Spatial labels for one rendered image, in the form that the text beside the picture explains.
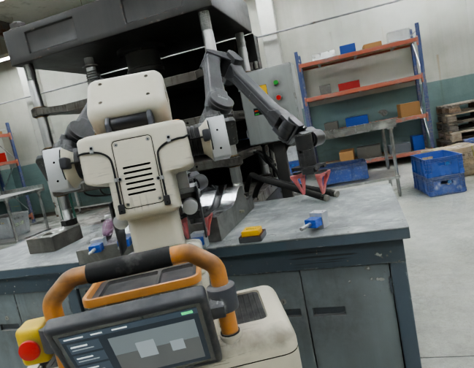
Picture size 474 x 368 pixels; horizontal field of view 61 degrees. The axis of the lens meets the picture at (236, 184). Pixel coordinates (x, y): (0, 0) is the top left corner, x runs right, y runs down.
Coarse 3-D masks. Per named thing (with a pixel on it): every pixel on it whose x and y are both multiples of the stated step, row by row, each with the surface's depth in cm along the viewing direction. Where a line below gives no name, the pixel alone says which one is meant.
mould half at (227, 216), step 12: (204, 192) 180; (228, 192) 174; (240, 192) 176; (204, 204) 172; (228, 204) 166; (240, 204) 174; (252, 204) 191; (216, 216) 146; (228, 216) 157; (240, 216) 171; (192, 228) 149; (216, 228) 146; (228, 228) 155; (216, 240) 147
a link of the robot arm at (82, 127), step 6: (102, 78) 149; (84, 108) 132; (84, 114) 129; (78, 120) 121; (84, 120) 123; (72, 126) 118; (78, 126) 119; (84, 126) 121; (90, 126) 123; (66, 132) 117; (72, 132) 116; (78, 132) 117; (84, 132) 119; (90, 132) 121; (72, 138) 117; (78, 138) 117
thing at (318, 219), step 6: (318, 210) 139; (324, 210) 138; (312, 216) 138; (318, 216) 136; (324, 216) 137; (306, 222) 136; (312, 222) 134; (318, 222) 135; (324, 222) 136; (300, 228) 131; (306, 228) 132; (318, 228) 138
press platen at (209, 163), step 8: (240, 152) 247; (248, 152) 258; (256, 152) 257; (200, 160) 243; (208, 160) 229; (224, 160) 218; (232, 160) 215; (240, 160) 217; (264, 160) 261; (272, 160) 281; (192, 168) 232; (200, 168) 231; (208, 168) 230; (80, 184) 255; (56, 192) 251; (64, 192) 252; (72, 192) 254
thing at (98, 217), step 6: (252, 180) 299; (258, 180) 293; (222, 186) 300; (228, 186) 294; (252, 186) 272; (264, 186) 260; (270, 186) 264; (276, 186) 281; (222, 192) 272; (252, 192) 247; (264, 192) 247; (270, 192) 262; (258, 198) 232; (264, 198) 245; (102, 210) 300; (108, 210) 294; (90, 216) 284; (96, 216) 277; (102, 216) 272; (78, 222) 269; (84, 222) 263; (90, 222) 258; (96, 222) 253; (102, 222) 248
